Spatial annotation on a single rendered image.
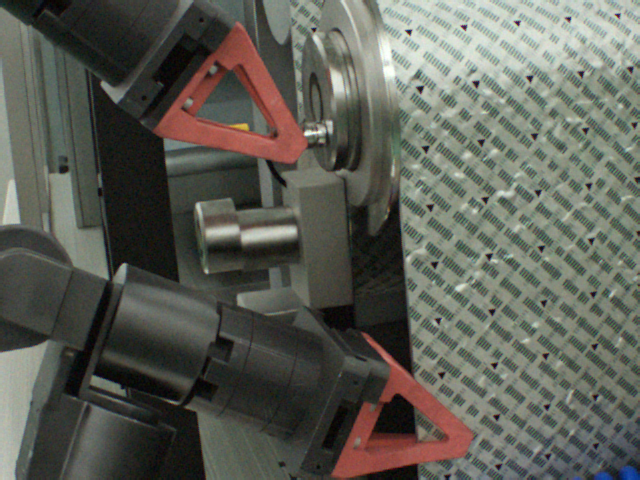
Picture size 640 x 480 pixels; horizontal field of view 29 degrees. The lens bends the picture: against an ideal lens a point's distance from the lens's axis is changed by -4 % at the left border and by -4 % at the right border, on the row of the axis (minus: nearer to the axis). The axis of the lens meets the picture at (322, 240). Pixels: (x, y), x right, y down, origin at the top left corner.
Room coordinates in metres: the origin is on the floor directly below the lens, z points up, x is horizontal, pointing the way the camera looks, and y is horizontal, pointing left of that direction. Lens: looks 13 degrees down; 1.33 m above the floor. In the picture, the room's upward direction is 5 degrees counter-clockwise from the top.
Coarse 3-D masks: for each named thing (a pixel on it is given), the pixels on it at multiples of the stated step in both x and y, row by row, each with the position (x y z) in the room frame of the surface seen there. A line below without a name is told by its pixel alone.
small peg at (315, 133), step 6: (300, 126) 0.65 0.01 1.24; (306, 126) 0.65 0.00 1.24; (312, 126) 0.65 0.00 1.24; (318, 126) 0.65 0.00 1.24; (324, 126) 0.65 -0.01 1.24; (270, 132) 0.66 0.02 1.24; (276, 132) 0.65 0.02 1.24; (306, 132) 0.65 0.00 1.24; (312, 132) 0.65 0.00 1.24; (318, 132) 0.65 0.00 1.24; (324, 132) 0.65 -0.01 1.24; (270, 138) 0.66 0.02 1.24; (276, 138) 0.65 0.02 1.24; (306, 138) 0.65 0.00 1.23; (312, 138) 0.65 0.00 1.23; (318, 138) 0.65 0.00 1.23; (324, 138) 0.65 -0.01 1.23; (312, 144) 0.65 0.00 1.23; (318, 144) 0.65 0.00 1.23; (324, 144) 0.65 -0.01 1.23
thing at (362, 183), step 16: (336, 0) 0.67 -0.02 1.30; (352, 0) 0.66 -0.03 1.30; (320, 16) 0.71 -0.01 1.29; (336, 16) 0.67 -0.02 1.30; (352, 16) 0.64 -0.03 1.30; (352, 32) 0.64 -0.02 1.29; (352, 48) 0.64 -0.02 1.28; (368, 48) 0.63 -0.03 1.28; (368, 64) 0.62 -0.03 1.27; (368, 80) 0.62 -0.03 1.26; (368, 96) 0.62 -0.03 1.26; (368, 112) 0.62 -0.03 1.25; (368, 128) 0.63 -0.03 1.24; (368, 144) 0.63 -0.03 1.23; (368, 160) 0.63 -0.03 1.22; (352, 176) 0.67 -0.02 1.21; (368, 176) 0.63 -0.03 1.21; (352, 192) 0.67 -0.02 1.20; (368, 192) 0.64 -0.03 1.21
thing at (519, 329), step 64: (576, 192) 0.64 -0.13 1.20; (448, 256) 0.62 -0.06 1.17; (512, 256) 0.63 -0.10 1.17; (576, 256) 0.63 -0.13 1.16; (448, 320) 0.62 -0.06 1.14; (512, 320) 0.63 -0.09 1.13; (576, 320) 0.63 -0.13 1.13; (448, 384) 0.62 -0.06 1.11; (512, 384) 0.63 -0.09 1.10; (576, 384) 0.63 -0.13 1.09; (512, 448) 0.63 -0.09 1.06; (576, 448) 0.63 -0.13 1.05
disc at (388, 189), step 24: (360, 0) 0.64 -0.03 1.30; (384, 48) 0.61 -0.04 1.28; (384, 72) 0.61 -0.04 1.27; (384, 96) 0.61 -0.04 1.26; (384, 120) 0.62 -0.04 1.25; (384, 144) 0.62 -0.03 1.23; (384, 168) 0.62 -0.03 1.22; (384, 192) 0.63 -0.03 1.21; (360, 216) 0.68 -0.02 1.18; (384, 216) 0.63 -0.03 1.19
